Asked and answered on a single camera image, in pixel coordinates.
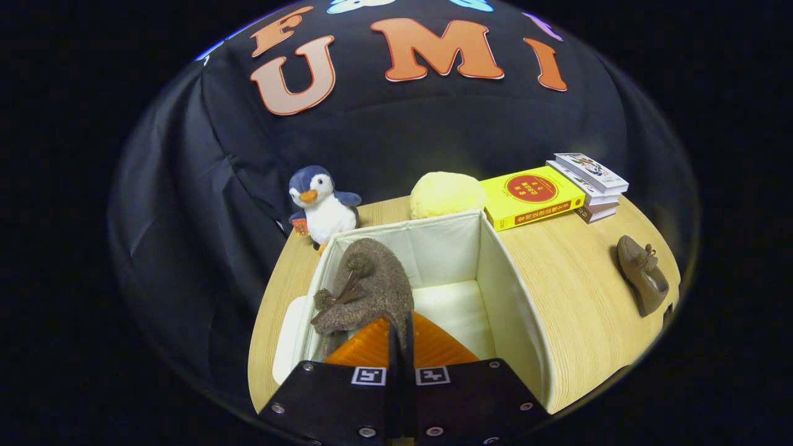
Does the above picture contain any brown fuzzy shoe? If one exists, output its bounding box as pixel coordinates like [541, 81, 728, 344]
[310, 238, 415, 361]
[616, 235, 670, 318]

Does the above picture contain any white book with green print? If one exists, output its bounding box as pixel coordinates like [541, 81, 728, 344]
[545, 160, 621, 208]

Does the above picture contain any yellow book with red circle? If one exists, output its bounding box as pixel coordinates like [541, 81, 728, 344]
[480, 165, 586, 232]

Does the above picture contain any yellow round plush bun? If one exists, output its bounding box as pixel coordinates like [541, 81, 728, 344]
[409, 172, 488, 221]

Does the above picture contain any brown fabric storage box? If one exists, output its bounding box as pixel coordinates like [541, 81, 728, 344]
[273, 209, 553, 414]

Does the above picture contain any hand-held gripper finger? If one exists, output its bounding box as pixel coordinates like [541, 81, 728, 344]
[257, 316, 404, 446]
[403, 312, 552, 446]

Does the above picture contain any penguin plush toy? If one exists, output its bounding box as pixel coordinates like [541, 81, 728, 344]
[288, 165, 362, 252]

